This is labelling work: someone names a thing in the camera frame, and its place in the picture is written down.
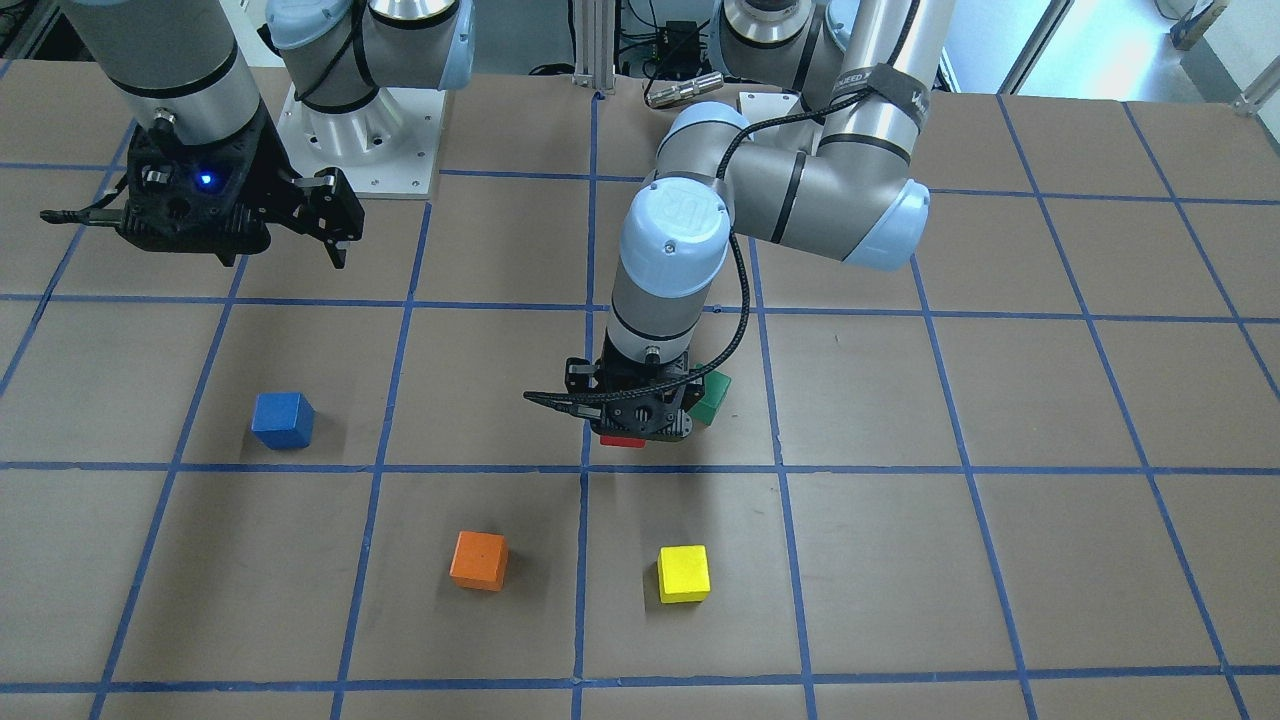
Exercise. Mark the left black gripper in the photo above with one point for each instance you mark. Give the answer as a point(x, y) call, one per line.
point(578, 377)

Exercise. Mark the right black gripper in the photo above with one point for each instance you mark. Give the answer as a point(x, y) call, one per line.
point(268, 160)

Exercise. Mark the red wooden block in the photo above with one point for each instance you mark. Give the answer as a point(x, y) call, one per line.
point(621, 441)

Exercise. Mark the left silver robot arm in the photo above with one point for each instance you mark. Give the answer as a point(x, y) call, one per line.
point(831, 177)

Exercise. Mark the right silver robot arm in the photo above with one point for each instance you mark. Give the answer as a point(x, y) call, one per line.
point(181, 61)

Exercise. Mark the green wooden block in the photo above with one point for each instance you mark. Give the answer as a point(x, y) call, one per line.
point(715, 388)

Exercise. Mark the yellow wooden block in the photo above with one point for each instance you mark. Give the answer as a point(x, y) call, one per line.
point(683, 573)

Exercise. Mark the blue wooden block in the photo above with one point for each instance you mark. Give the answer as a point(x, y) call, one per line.
point(283, 420)

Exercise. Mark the orange wooden block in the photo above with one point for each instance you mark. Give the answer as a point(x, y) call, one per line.
point(479, 561)

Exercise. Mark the brown paper table mat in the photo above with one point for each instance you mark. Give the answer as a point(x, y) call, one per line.
point(1032, 473)

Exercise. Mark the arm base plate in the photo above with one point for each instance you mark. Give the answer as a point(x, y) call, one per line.
point(387, 150)

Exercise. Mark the aluminium frame post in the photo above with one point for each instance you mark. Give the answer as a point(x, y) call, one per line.
point(594, 25)

